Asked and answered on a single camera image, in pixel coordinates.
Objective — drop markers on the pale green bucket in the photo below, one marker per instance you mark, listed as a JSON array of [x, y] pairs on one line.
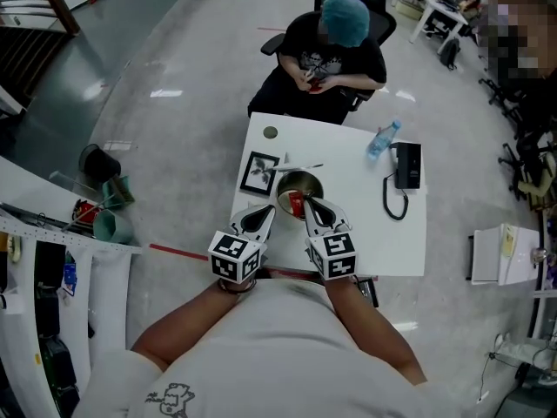
[[113, 227]]

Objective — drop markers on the blue hair cap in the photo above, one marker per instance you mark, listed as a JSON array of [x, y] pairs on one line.
[[346, 20]]

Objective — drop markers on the white office desk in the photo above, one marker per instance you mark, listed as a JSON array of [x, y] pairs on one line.
[[435, 2]]

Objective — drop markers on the black wristband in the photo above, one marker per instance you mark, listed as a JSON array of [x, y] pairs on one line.
[[237, 291]]

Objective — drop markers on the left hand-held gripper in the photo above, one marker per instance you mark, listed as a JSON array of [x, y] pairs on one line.
[[230, 251]]

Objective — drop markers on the black picture frame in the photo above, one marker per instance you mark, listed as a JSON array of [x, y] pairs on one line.
[[259, 173]]

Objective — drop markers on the black desk telephone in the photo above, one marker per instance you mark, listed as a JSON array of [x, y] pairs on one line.
[[409, 163]]

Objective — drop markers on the blue hanging card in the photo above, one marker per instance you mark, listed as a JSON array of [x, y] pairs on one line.
[[69, 277]]

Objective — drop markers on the white low cabinet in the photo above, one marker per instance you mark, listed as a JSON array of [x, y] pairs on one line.
[[491, 255]]

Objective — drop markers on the person's right forearm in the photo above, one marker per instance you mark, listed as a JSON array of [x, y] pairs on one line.
[[374, 333]]

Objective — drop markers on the dark staircase with railing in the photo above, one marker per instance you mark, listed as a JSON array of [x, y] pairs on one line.
[[26, 59]]

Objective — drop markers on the person's left forearm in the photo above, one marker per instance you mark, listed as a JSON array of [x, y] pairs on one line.
[[187, 325]]

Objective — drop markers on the white metal shelf unit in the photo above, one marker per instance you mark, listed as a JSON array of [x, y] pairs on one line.
[[26, 190]]

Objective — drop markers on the yellow paper sheet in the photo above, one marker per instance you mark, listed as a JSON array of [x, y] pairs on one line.
[[509, 238]]

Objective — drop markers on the clear water bottle blue cap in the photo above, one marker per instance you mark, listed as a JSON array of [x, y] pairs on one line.
[[383, 139]]

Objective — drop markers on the green dustpan with brush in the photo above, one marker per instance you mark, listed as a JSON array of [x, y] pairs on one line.
[[119, 192]]

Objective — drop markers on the black waste bin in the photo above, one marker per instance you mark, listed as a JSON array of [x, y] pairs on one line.
[[100, 163]]

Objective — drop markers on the dark backpack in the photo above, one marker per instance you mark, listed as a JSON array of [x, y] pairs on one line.
[[449, 52]]

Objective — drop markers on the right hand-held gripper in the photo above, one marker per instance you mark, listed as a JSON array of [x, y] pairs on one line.
[[335, 251]]

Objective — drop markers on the person's white t-shirt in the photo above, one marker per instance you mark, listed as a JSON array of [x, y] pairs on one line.
[[278, 355]]

